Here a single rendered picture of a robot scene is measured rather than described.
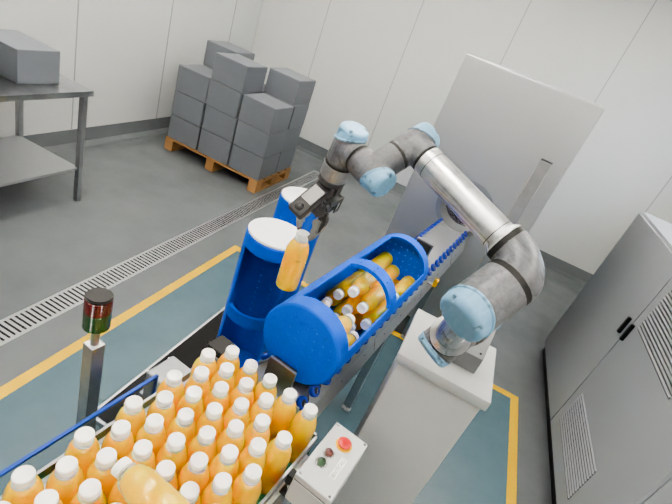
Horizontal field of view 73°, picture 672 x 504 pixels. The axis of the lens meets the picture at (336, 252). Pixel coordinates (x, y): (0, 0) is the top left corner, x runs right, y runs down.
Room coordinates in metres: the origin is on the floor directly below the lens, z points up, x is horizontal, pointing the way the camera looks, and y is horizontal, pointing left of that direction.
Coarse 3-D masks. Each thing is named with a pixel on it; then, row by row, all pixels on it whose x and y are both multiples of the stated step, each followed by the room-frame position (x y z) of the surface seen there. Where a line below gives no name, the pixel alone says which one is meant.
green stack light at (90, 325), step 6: (84, 318) 0.78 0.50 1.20; (90, 318) 0.78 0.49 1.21; (102, 318) 0.79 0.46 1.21; (108, 318) 0.81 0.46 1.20; (84, 324) 0.78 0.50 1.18; (90, 324) 0.78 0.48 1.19; (96, 324) 0.79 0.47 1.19; (102, 324) 0.79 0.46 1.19; (108, 324) 0.81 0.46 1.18; (84, 330) 0.78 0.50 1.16; (90, 330) 0.78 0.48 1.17; (96, 330) 0.79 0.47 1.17; (102, 330) 0.80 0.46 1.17
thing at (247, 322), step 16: (240, 256) 1.78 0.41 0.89; (256, 256) 1.95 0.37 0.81; (272, 256) 1.71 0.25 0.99; (240, 272) 1.89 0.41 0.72; (256, 272) 1.97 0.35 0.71; (272, 272) 1.98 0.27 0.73; (240, 288) 1.92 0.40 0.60; (256, 288) 1.98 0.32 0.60; (272, 288) 1.98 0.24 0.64; (240, 304) 1.95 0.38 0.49; (256, 304) 1.98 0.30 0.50; (272, 304) 1.96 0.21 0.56; (224, 320) 1.76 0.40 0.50; (240, 320) 1.71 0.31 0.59; (256, 320) 1.71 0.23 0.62; (240, 336) 1.97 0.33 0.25; (256, 336) 1.98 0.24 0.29; (240, 352) 1.95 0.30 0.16; (256, 352) 1.96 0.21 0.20
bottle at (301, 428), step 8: (296, 416) 0.87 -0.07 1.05; (304, 416) 0.86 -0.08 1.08; (296, 424) 0.86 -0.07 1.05; (304, 424) 0.85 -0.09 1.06; (312, 424) 0.86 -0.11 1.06; (296, 432) 0.85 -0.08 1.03; (304, 432) 0.85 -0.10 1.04; (312, 432) 0.86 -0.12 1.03; (296, 440) 0.85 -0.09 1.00; (304, 440) 0.85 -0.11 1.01; (296, 448) 0.85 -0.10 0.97; (304, 448) 0.86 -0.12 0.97; (296, 456) 0.85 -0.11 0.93
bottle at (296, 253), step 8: (296, 240) 1.13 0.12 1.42; (288, 248) 1.13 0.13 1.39; (296, 248) 1.12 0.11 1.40; (304, 248) 1.13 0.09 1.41; (288, 256) 1.12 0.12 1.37; (296, 256) 1.12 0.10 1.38; (304, 256) 1.13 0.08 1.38; (288, 264) 1.12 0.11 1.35; (296, 264) 1.12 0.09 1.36; (304, 264) 1.14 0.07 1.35; (280, 272) 1.13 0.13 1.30; (288, 272) 1.12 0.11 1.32; (296, 272) 1.12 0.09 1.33; (280, 280) 1.12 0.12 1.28; (288, 280) 1.12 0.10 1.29; (296, 280) 1.13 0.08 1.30; (280, 288) 1.12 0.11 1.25; (288, 288) 1.12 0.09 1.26; (296, 288) 1.15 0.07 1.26
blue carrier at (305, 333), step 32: (416, 256) 1.89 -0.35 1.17; (320, 288) 1.48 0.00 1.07; (384, 288) 1.45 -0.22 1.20; (416, 288) 1.78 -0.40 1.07; (288, 320) 1.12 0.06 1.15; (320, 320) 1.09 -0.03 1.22; (384, 320) 1.41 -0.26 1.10; (288, 352) 1.11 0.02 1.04; (320, 352) 1.08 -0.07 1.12; (352, 352) 1.15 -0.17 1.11
